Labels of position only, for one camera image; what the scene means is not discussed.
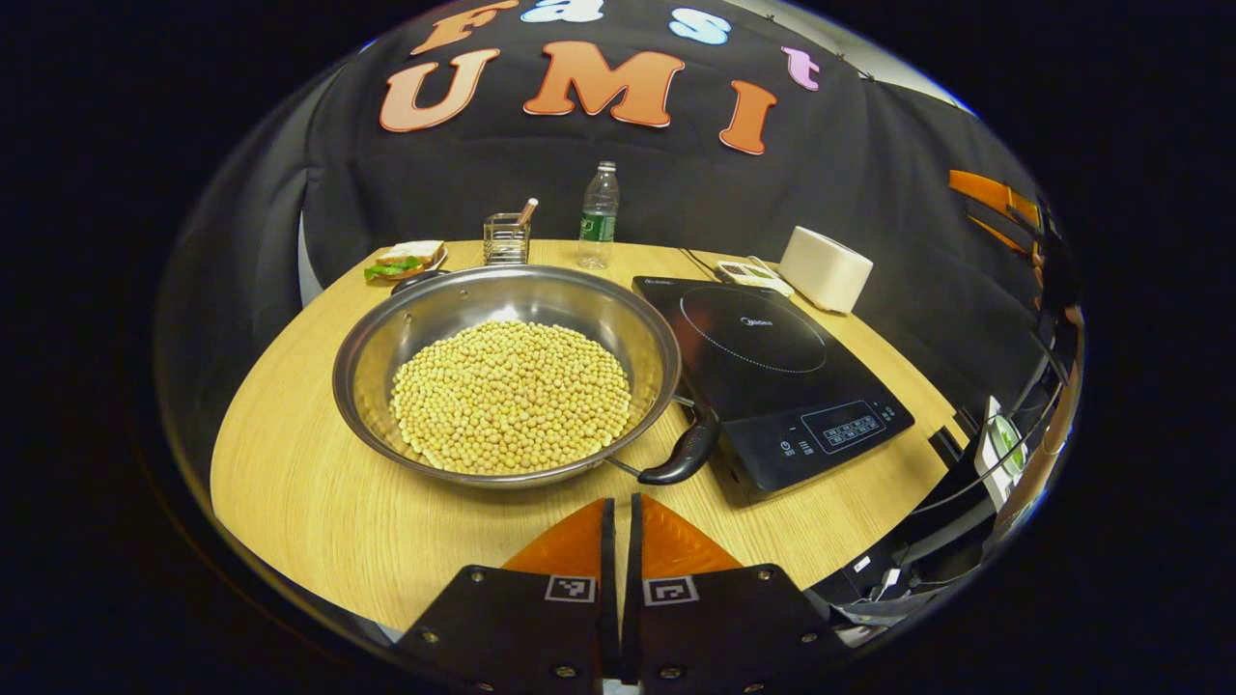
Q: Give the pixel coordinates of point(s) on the black induction cooktop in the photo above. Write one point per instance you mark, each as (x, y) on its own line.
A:
(772, 357)

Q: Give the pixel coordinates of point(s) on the small black block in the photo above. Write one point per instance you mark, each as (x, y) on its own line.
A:
(951, 444)

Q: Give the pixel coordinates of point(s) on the pile of yellow soybeans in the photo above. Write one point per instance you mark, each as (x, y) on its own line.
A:
(512, 396)

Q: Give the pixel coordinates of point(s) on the white spoon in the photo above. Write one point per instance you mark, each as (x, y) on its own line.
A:
(761, 264)

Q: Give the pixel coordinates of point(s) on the small white plate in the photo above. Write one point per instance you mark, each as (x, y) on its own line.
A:
(430, 266)

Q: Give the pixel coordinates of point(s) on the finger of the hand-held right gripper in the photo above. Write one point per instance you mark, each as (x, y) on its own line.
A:
(990, 193)
(999, 236)

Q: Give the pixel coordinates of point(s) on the clear plastic water bottle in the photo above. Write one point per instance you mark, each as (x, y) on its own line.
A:
(599, 227)

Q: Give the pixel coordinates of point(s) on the black backdrop cloth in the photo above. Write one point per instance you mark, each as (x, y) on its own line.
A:
(850, 164)

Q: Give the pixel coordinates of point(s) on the white toaster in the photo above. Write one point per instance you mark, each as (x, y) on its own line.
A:
(826, 270)

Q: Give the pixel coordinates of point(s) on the white device with green label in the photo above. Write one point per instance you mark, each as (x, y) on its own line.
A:
(1002, 444)

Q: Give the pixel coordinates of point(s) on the white divided grain dish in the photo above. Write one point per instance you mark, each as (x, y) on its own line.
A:
(748, 275)

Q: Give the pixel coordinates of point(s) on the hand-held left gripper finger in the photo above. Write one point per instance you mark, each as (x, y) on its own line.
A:
(608, 618)
(630, 618)

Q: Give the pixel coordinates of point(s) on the sandwich with lettuce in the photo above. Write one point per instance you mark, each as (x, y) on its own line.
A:
(406, 259)

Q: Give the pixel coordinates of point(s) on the stainless steel pot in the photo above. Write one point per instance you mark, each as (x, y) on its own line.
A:
(541, 299)

